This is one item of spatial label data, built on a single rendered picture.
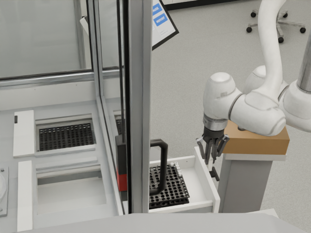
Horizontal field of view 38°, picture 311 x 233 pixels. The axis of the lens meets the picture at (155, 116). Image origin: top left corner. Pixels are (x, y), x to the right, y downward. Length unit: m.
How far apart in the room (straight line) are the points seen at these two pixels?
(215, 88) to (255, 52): 2.83
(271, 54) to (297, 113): 0.44
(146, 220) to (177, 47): 3.77
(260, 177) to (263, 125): 0.86
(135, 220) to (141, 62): 0.36
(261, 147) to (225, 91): 0.65
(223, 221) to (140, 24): 0.36
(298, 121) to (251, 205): 0.67
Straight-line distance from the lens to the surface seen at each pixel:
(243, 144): 2.08
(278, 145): 2.12
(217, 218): 0.59
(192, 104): 3.59
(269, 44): 1.59
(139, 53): 0.81
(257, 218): 0.62
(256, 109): 1.49
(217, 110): 1.55
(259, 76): 1.98
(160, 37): 2.45
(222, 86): 1.52
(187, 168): 1.92
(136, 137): 0.93
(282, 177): 3.14
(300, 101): 1.91
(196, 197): 1.82
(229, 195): 2.39
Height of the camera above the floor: 2.22
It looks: 40 degrees down
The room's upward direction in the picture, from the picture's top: 2 degrees clockwise
